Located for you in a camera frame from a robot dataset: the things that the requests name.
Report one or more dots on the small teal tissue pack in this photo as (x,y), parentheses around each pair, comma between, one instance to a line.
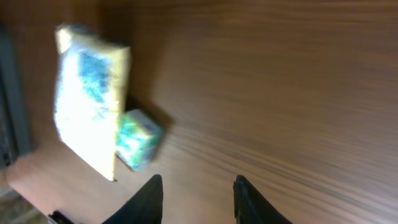
(138,138)

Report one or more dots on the dark grey perforated basket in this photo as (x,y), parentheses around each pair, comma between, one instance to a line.
(15,135)

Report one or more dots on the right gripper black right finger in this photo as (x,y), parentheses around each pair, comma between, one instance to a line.
(251,207)

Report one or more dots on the cream snack bag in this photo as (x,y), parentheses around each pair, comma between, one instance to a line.
(90,95)

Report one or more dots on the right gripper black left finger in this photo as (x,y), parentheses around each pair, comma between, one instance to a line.
(144,207)

